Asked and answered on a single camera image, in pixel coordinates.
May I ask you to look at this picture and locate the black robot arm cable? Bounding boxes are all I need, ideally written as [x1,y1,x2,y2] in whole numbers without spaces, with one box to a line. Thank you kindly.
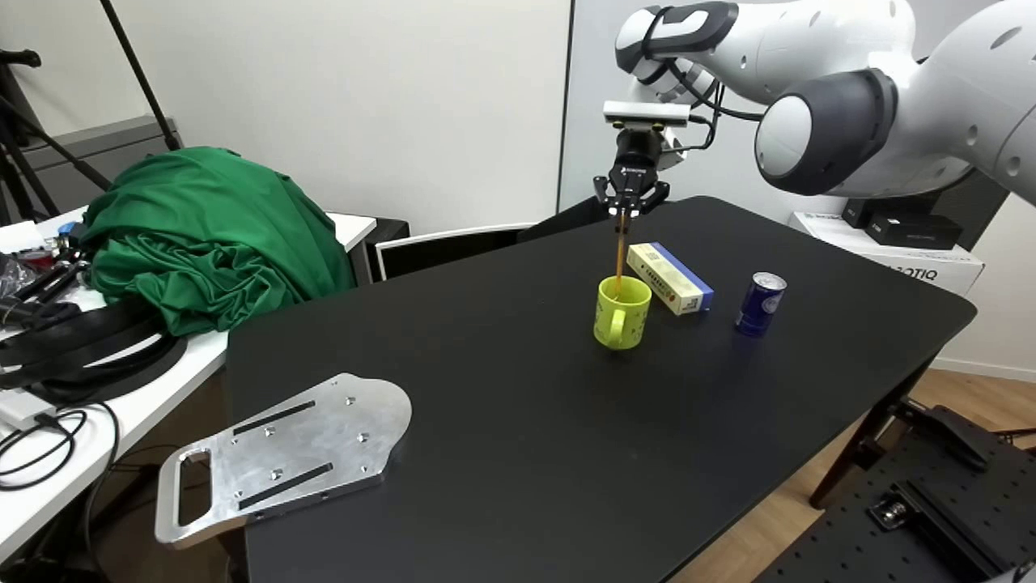
[640,6,772,129]

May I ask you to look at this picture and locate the black coiled strap bundle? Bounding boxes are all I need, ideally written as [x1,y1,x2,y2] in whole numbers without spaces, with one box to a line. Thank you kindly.
[0,297,188,408]

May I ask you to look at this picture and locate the white cardboard box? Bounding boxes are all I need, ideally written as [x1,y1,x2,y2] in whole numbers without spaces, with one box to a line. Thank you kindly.
[790,206,987,297]

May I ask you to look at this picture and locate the dark wall panel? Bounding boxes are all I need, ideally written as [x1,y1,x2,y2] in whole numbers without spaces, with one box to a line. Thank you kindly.
[927,172,1027,253]

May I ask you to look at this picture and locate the blue drink can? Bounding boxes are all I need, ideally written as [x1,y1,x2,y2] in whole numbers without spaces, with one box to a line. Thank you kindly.
[732,269,790,338]

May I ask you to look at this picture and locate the white side table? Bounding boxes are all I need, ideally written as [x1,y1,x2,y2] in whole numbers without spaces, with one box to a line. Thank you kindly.
[0,202,378,563]

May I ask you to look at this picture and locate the yellow-green mug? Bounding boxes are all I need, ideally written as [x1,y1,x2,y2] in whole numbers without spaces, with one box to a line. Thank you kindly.
[590,270,655,354]

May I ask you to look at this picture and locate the black framed monitor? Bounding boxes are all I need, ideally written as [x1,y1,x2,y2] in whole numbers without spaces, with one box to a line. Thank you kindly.
[370,215,543,286]

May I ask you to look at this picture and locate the green cloth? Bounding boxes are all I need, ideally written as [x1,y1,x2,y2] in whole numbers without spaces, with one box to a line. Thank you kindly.
[78,142,359,338]

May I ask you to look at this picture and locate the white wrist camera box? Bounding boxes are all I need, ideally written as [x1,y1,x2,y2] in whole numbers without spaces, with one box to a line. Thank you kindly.
[600,98,695,139]

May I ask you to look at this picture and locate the black stand pole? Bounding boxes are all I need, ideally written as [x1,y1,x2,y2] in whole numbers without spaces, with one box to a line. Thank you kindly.
[102,0,185,153]

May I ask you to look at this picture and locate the white and blue carton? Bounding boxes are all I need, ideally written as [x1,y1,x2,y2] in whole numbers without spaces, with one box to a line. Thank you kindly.
[625,238,719,318]

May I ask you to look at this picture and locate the black tripod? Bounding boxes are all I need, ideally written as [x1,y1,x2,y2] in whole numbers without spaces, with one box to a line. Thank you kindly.
[0,44,114,222]

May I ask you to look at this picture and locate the silver metal mounting plate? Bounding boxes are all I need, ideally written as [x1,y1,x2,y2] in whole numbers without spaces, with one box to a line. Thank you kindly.
[153,368,416,549]

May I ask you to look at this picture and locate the thin black cable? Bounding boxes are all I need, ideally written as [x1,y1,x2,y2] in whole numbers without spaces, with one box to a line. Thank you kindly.
[0,394,123,496]

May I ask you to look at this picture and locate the orange pencil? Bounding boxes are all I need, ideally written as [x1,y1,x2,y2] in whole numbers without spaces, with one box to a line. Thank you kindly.
[611,206,631,286]

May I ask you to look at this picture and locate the black perforated breadboard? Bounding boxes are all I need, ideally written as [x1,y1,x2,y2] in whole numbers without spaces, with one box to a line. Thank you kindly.
[754,400,1036,583]

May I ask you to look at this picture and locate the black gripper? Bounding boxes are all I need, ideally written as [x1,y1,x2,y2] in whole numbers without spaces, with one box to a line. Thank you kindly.
[590,121,673,226]

